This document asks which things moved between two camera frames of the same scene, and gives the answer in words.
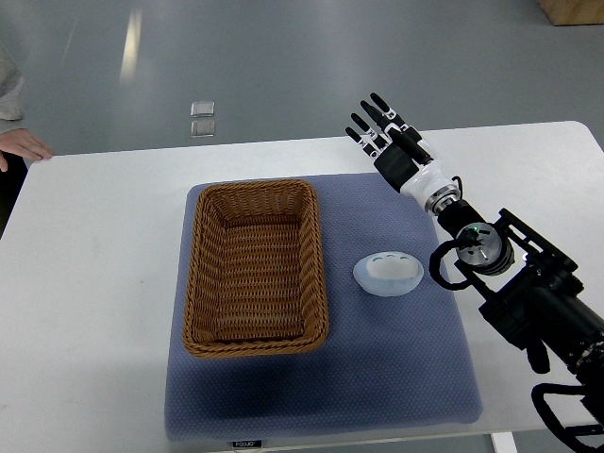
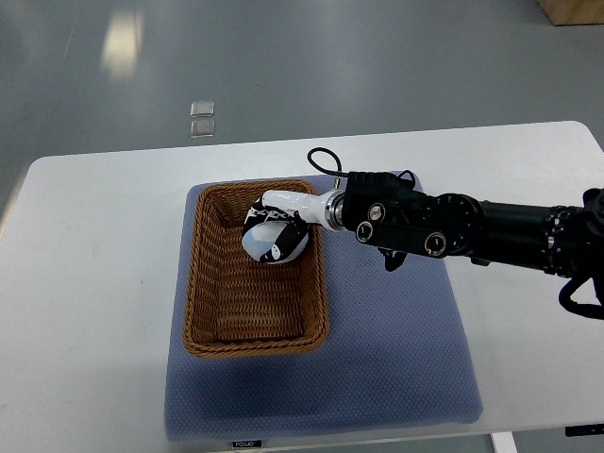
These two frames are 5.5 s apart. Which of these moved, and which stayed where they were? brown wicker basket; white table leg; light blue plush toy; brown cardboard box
Moved: light blue plush toy
Stayed: white table leg; brown cardboard box; brown wicker basket
